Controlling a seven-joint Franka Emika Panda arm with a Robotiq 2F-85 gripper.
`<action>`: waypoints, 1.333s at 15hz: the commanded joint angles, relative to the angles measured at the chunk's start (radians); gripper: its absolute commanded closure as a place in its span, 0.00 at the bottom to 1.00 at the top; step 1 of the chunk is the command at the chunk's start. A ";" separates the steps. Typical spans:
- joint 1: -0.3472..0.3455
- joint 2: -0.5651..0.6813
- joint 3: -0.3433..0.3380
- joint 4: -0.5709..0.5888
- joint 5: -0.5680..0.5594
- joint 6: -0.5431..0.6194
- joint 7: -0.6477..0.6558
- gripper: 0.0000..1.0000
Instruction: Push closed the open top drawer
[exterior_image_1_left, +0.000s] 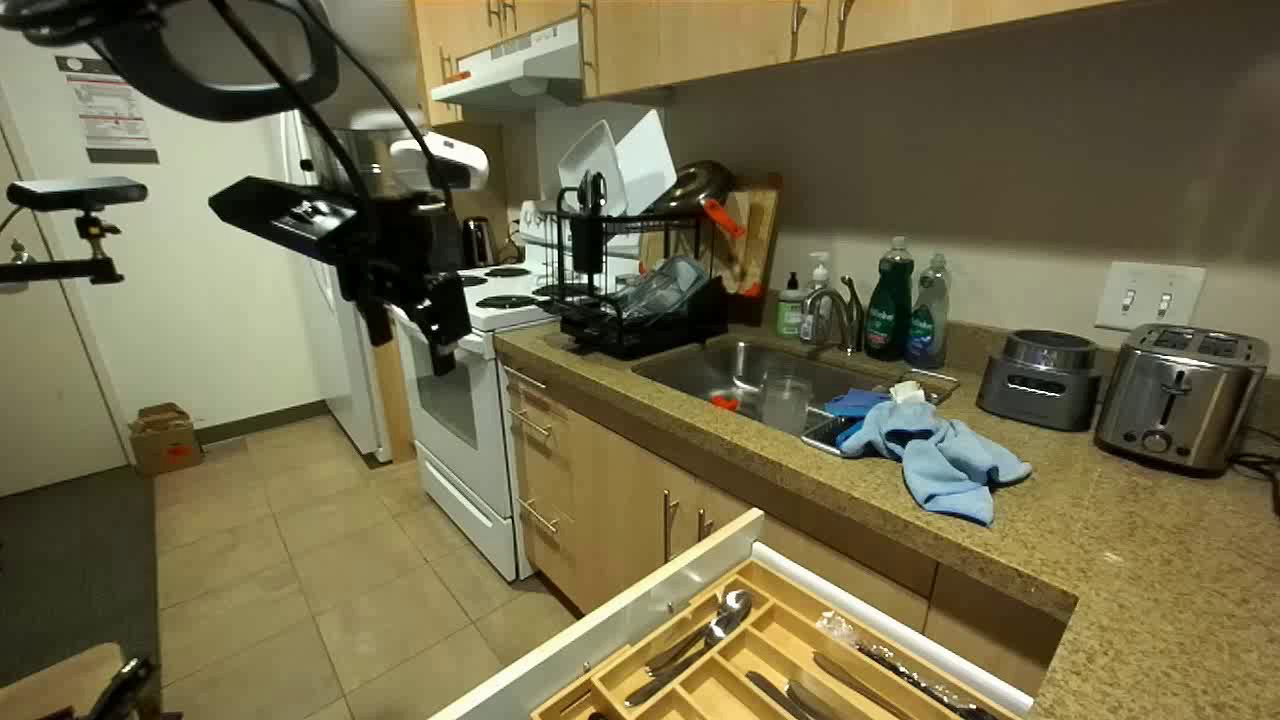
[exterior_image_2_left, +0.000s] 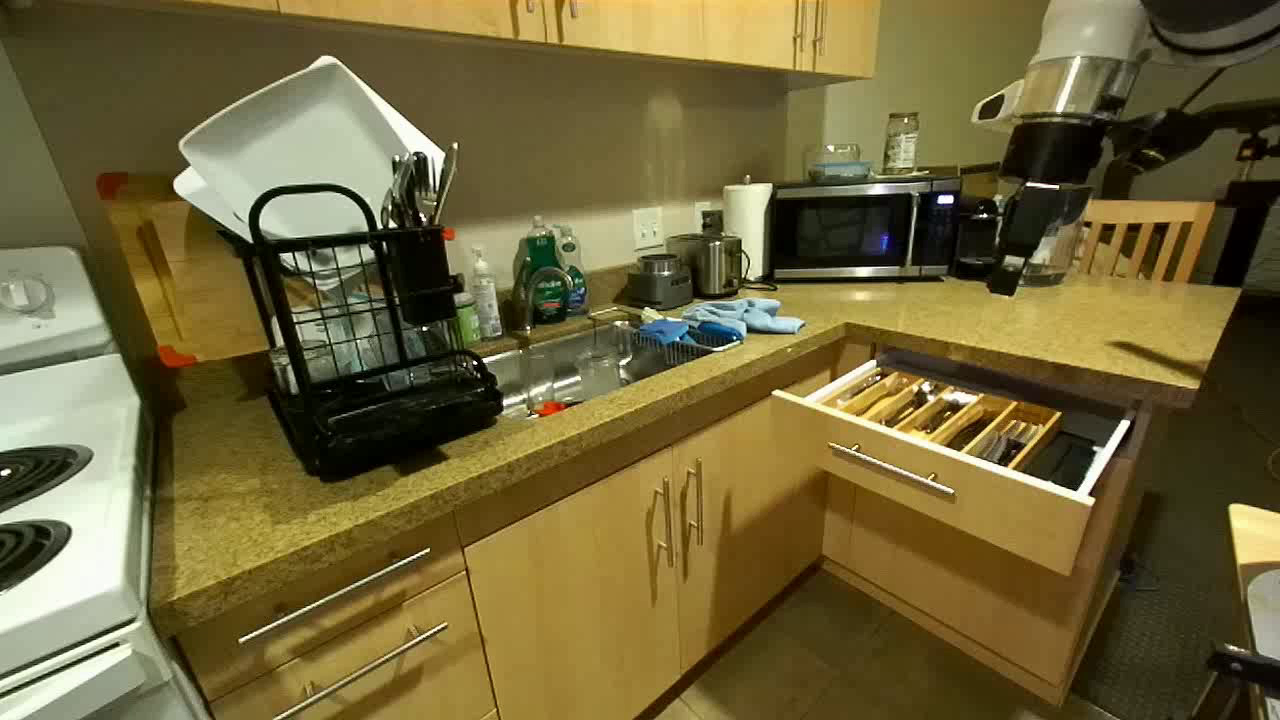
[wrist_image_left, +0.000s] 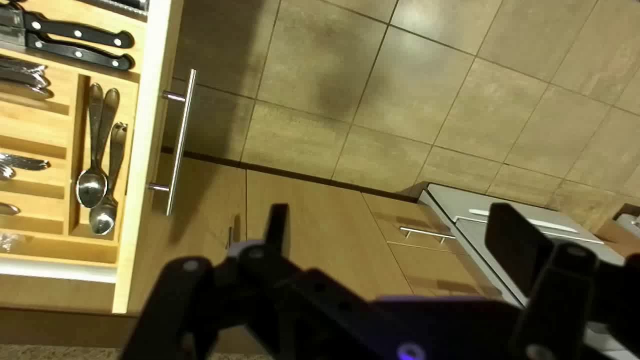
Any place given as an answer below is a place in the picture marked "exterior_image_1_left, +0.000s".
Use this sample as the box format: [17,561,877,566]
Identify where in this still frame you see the light wood kitchen drawer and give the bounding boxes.
[434,505,1036,720]

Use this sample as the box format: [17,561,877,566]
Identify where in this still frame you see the clear drinking glass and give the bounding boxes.
[758,374,816,438]

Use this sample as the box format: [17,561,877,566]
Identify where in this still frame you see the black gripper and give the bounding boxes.
[333,196,481,380]

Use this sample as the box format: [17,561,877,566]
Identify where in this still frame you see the black wire dish rack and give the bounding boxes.
[551,173,736,362]

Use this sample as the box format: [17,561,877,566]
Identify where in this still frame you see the dark grey floor mat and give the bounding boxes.
[0,464,159,686]

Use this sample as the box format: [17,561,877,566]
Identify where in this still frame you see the stainless steel sink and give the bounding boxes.
[633,331,960,438]

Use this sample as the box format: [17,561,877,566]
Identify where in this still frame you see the white light switch plate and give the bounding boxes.
[1092,259,1209,337]

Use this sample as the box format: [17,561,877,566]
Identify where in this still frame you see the black kettle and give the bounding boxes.
[455,214,499,274]

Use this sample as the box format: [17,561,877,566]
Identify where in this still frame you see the silver metal spoon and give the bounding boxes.
[623,586,762,714]

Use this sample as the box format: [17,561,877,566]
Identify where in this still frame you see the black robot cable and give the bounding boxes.
[204,0,444,204]

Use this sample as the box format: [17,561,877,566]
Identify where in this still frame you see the white refrigerator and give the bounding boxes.
[277,112,396,469]

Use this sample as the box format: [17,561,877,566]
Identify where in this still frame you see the white electric stove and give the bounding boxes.
[393,256,564,588]

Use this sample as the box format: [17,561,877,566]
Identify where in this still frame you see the dark handled knife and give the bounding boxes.
[857,639,997,720]

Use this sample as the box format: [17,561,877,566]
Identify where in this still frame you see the small green soap bottle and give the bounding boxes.
[773,268,809,341]

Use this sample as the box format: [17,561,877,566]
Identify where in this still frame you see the metal sink faucet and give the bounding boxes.
[797,276,874,362]

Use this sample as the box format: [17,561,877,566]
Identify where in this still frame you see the light wood wall cabinets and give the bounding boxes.
[408,0,1125,132]

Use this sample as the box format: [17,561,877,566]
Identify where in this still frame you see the silver two-slot toaster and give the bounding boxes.
[1092,320,1271,475]

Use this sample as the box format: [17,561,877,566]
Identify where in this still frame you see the small cardboard box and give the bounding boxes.
[128,401,210,479]

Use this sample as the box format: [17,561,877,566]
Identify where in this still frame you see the light wood base cabinet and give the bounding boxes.
[499,355,1071,695]

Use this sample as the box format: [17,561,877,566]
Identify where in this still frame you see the black frying pan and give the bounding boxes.
[671,156,736,218]

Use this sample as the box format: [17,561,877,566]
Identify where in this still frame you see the dark handled utensil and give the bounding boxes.
[741,665,837,720]

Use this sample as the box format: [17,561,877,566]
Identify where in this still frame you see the green dish soap bottle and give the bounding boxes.
[859,236,920,362]

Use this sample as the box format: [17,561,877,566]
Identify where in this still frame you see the dark blue sponge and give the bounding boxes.
[806,384,892,453]

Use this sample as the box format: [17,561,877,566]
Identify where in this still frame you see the orange handled utensil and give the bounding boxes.
[700,196,747,254]

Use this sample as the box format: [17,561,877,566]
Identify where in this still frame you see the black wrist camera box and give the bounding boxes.
[210,175,370,264]

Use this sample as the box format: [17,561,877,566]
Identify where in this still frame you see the grey plastic container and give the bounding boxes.
[616,256,714,323]

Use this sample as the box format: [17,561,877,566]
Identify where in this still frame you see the black camera on stand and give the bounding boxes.
[0,175,152,294]

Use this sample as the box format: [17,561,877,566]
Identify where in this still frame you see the clear blue soap bottle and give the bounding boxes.
[904,254,952,374]

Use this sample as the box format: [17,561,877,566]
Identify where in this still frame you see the wooden cutting board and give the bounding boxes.
[715,175,790,303]

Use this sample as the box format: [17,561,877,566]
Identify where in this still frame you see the white plastic cutting board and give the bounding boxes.
[556,106,680,223]

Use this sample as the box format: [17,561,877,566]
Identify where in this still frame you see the bamboo cutlery organizer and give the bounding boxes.
[533,555,1004,720]

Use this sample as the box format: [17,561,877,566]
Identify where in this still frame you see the white range hood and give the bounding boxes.
[427,11,589,112]

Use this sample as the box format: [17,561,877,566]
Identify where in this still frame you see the light blue cloth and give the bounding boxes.
[837,396,1036,529]

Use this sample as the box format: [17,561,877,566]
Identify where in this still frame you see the small black countertop appliance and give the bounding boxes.
[975,330,1103,432]

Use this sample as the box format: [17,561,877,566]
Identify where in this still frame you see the light wood chair back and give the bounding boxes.
[0,639,165,720]

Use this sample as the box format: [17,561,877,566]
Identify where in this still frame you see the white paper door sign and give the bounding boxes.
[52,52,165,168]

